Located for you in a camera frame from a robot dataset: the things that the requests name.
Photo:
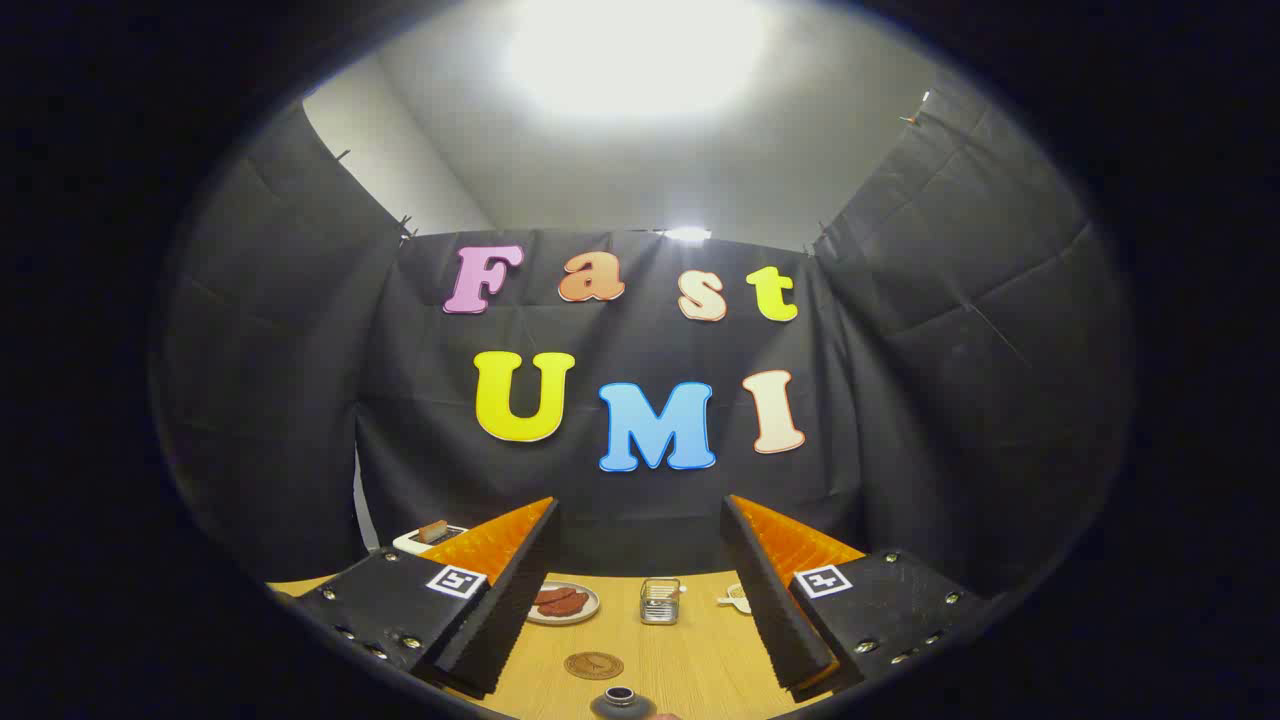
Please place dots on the ceiling light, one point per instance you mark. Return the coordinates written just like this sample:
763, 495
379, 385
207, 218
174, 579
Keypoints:
640, 55

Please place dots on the wooden table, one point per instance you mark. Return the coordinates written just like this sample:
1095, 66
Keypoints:
690, 665

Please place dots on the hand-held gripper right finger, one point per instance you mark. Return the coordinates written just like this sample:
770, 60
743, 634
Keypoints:
775, 620

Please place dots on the silver juice bottle green label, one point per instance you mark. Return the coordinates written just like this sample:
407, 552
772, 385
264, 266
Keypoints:
622, 701

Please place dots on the red meat slice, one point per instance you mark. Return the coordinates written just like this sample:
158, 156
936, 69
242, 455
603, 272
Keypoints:
552, 596
568, 606

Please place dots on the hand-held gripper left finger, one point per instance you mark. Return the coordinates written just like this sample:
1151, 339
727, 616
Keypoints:
505, 620

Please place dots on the round grey plate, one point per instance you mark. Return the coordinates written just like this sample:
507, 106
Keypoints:
590, 608

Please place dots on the round brown coaster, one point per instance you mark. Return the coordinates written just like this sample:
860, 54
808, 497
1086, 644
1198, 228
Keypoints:
594, 666

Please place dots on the toast slice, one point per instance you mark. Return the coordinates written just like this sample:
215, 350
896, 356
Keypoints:
433, 531

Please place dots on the white toaster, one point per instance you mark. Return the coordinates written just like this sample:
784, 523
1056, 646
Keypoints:
410, 543

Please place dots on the white divided condiment dish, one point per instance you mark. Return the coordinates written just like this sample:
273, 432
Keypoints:
738, 600

